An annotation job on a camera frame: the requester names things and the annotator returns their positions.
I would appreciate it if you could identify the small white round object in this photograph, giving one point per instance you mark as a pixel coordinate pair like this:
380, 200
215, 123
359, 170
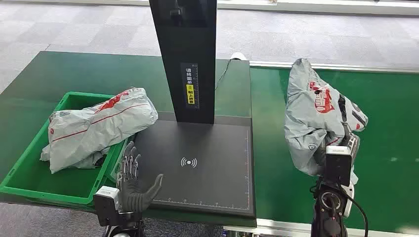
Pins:
238, 56

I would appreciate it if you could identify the black and yellow column label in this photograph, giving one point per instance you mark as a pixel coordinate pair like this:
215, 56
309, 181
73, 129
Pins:
190, 85

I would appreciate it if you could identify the grey package with red print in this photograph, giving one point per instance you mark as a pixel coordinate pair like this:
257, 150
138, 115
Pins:
311, 117

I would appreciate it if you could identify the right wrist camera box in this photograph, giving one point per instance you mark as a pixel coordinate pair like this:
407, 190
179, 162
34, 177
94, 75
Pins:
337, 165

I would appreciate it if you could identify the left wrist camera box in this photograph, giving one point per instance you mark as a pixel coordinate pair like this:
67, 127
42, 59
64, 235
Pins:
105, 204

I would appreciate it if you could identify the white floor ledge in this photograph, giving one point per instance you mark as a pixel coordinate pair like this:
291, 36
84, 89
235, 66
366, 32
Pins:
294, 6

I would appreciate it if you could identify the aluminium conveyor rail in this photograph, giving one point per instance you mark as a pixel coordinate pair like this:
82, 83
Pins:
281, 227
360, 67

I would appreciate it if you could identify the green conveyor belt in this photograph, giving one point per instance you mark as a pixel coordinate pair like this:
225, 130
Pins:
386, 130

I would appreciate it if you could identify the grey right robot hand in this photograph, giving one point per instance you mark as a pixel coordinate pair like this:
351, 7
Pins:
353, 142

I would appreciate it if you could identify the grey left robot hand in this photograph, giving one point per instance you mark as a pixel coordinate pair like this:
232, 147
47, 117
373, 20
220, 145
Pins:
132, 196

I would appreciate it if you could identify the green plastic basket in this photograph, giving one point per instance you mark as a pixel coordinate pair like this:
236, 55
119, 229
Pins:
65, 186

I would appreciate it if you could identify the black scanner column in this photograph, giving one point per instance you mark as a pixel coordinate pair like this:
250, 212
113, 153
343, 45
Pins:
186, 42

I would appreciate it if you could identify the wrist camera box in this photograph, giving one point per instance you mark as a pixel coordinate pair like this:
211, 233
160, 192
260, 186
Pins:
105, 204
337, 165

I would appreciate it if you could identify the grey package with red stripe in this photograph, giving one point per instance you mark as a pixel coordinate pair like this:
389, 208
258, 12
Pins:
98, 127

